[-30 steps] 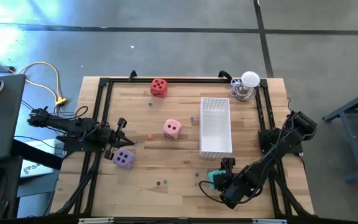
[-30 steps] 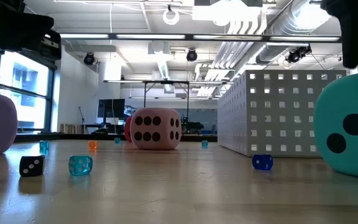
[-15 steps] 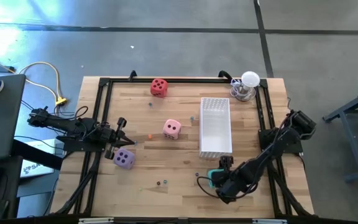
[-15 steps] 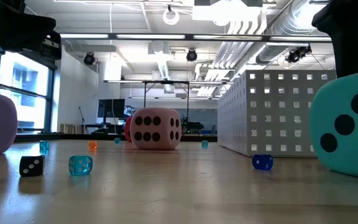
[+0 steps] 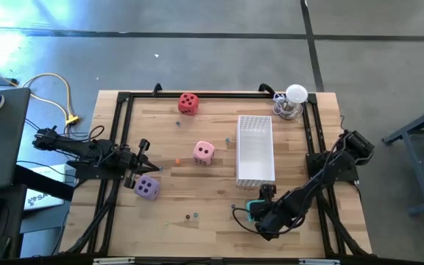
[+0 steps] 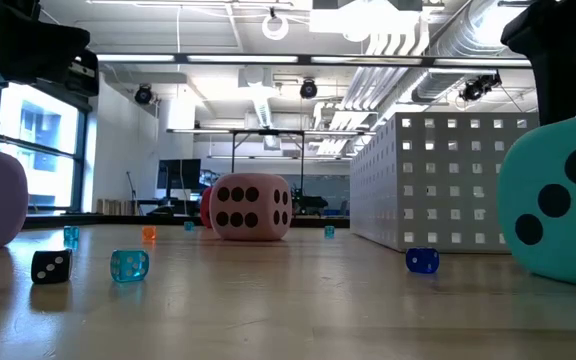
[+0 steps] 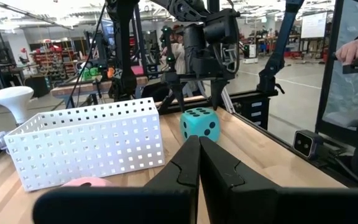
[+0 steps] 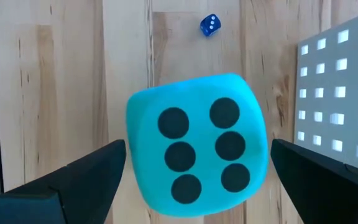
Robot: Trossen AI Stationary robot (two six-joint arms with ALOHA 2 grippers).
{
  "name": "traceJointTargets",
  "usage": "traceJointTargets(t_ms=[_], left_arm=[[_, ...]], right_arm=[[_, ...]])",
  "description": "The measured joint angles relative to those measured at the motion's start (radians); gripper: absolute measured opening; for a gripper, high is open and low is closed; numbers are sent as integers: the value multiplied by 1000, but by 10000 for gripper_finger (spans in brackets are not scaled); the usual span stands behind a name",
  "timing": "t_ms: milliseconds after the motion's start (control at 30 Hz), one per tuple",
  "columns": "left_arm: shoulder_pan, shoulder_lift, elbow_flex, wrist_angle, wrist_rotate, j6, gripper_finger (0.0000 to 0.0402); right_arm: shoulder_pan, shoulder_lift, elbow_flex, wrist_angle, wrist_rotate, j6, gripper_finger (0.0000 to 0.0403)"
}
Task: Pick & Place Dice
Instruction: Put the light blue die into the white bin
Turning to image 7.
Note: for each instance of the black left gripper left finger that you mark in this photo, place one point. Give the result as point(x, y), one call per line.
point(166, 205)

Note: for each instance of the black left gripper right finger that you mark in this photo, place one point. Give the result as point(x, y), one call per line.
point(244, 205)

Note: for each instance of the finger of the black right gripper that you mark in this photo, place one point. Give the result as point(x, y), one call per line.
point(217, 90)
point(179, 93)

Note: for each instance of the large teal foam die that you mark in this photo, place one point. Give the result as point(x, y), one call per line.
point(197, 124)

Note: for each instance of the large pink foam die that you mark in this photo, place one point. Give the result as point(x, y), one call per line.
point(89, 182)

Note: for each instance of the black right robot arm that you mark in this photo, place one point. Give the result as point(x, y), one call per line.
point(121, 46)

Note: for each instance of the black drawer cabinet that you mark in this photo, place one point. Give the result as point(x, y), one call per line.
point(253, 113)

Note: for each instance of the red block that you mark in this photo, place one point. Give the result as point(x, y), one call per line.
point(137, 70)

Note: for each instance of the orange block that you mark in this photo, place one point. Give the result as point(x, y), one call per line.
point(110, 72)

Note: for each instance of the green block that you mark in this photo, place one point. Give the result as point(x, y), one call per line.
point(90, 73)

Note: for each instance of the white perforated metal basket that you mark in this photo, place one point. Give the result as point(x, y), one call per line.
point(89, 149)

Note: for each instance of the wooden workbench with blue legs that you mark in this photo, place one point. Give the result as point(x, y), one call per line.
point(73, 88)

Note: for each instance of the white projection screen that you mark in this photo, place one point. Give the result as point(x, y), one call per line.
point(314, 25)

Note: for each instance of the translucent patterned divider panel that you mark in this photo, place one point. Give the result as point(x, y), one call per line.
point(346, 93)

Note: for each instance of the red parts shelf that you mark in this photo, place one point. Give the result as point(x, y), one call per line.
point(50, 62)

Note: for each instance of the person's hand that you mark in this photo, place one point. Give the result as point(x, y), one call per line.
point(353, 49)

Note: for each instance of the small grey depth camera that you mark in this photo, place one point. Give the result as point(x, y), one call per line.
point(304, 144)

